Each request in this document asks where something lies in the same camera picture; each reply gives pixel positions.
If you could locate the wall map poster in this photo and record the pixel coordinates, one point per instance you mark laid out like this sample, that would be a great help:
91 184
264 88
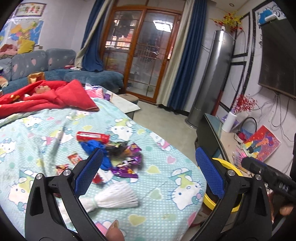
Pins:
17 29

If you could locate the red white candy wrapper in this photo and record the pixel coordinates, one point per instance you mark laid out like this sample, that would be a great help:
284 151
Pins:
102 177

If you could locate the yellow flower decoration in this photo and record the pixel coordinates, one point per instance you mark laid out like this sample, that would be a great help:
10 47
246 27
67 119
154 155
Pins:
230 21

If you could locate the white foam fruit net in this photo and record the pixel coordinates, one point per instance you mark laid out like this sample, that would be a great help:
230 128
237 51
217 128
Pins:
116 196

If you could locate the Hello Kitty bed sheet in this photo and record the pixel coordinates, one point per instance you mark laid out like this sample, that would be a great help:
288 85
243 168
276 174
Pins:
169 186

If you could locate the silver tower air conditioner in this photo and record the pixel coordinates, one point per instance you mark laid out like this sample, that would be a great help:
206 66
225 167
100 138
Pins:
214 77

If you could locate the red strawberry snack wrapper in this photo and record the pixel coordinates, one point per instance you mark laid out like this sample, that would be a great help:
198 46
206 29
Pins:
74 158

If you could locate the blue curtain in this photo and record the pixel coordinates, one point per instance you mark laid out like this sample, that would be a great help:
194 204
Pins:
91 61
186 71

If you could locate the golden gift bag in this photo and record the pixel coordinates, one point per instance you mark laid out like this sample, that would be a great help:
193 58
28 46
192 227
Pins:
34 77

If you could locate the red berry branch decoration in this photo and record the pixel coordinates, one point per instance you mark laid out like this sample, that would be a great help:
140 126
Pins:
244 104

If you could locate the right hand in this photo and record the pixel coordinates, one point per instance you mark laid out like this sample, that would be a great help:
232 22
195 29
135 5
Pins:
278 205

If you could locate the small white coffee table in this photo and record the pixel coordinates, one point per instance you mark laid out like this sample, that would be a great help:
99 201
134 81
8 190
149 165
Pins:
127 103

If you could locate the blue left curtain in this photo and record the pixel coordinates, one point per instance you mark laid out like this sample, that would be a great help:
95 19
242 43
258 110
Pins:
91 61

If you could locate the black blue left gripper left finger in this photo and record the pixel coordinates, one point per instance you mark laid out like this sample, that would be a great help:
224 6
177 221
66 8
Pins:
43 220

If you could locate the left hand thumb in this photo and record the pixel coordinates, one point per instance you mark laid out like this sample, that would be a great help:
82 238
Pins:
114 233

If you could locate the yellow rim trash bin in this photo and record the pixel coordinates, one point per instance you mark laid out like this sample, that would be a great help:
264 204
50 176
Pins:
215 192

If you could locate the purple snack wrapper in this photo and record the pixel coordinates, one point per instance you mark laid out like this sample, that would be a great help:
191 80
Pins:
124 168

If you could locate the white paper towel roll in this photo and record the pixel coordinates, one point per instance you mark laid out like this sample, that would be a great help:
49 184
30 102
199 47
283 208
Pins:
229 122

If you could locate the blue right curtain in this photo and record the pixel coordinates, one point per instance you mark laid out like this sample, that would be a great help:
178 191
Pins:
186 71

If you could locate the blue gray sofa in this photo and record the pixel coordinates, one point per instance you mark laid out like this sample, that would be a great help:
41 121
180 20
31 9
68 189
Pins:
52 63

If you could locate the yellow pillow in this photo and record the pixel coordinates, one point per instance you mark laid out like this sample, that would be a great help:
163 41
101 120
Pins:
26 46

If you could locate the red blanket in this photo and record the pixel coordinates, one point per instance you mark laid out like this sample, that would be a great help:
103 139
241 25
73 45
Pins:
47 95

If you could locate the green black snack packet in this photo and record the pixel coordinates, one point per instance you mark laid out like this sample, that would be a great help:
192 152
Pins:
116 150

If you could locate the red cylindrical snack can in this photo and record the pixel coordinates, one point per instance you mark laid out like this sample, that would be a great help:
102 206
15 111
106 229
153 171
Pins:
87 136

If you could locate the wooden glass sliding door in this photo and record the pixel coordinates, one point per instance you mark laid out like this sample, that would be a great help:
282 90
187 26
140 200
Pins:
138 42

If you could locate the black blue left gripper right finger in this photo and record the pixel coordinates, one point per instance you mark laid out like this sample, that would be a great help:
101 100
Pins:
243 213

